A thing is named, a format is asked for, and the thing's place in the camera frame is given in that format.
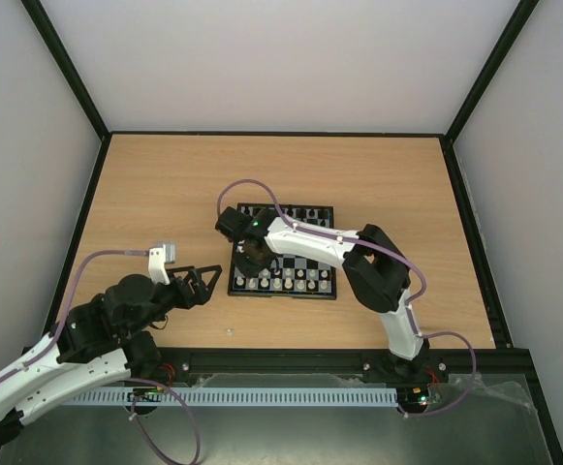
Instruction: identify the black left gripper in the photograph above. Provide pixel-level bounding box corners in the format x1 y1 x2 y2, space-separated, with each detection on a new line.
124 264 224 337

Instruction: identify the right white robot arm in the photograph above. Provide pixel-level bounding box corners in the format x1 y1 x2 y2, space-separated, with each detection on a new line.
215 206 427 380

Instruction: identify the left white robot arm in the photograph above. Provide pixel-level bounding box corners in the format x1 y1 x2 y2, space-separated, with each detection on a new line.
0 265 222 446

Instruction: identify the black silver chess board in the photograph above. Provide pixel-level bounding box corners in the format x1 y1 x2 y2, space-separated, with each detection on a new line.
228 202 337 300

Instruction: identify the clear plastic sheet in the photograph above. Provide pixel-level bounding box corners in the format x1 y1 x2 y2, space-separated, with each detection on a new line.
449 373 538 414

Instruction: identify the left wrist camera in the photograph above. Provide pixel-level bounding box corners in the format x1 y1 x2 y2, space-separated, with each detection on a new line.
147 242 176 285

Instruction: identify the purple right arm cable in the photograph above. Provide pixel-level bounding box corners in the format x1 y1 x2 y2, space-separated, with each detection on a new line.
216 179 480 420

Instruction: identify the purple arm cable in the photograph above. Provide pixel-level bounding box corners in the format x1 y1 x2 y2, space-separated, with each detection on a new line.
0 249 203 465
216 179 480 420

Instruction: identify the white slotted cable duct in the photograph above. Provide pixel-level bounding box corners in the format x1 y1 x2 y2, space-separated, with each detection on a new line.
66 387 398 408

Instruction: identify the black left frame rail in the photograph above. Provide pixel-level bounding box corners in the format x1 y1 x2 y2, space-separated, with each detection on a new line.
42 133 112 335

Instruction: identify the black frame rail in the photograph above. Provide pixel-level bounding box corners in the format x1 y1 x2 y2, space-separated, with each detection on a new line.
439 136 514 350
42 133 112 335
12 344 534 388

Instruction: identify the black right frame rail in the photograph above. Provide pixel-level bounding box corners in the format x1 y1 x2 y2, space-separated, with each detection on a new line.
439 136 514 350

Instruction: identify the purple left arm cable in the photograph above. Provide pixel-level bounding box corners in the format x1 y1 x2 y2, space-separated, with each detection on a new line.
0 249 203 465

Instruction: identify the black front frame rail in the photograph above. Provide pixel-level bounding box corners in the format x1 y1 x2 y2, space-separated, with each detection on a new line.
12 344 534 388

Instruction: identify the black frame post back left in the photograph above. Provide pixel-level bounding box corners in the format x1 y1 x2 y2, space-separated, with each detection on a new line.
20 0 110 141

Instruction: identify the black frame post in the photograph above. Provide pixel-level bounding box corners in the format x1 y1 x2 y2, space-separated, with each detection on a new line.
20 0 110 141
445 0 540 145

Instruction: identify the black frame post back right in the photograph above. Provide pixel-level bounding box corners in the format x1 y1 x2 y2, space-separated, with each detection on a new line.
445 0 540 145

